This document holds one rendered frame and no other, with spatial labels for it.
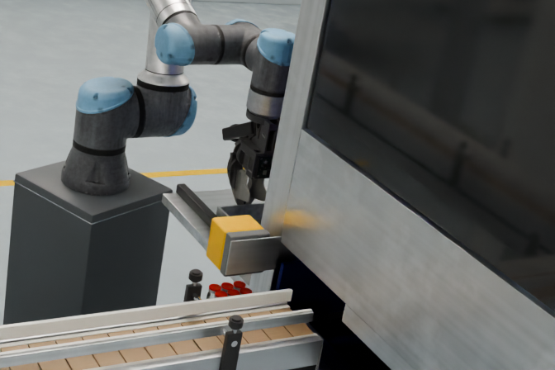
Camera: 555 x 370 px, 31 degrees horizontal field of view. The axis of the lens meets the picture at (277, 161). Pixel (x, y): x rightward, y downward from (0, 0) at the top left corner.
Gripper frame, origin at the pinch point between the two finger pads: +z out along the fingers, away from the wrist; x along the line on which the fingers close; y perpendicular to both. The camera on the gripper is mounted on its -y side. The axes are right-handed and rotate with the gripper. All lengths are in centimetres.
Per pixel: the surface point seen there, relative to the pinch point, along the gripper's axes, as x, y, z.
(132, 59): 133, -356, 99
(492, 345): -13, 82, -23
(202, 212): -8.1, -0.5, 2.0
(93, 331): -45, 39, -2
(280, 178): -12.6, 30.0, -20.2
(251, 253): -17.6, 33.7, -9.1
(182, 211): -10.2, -4.4, 3.7
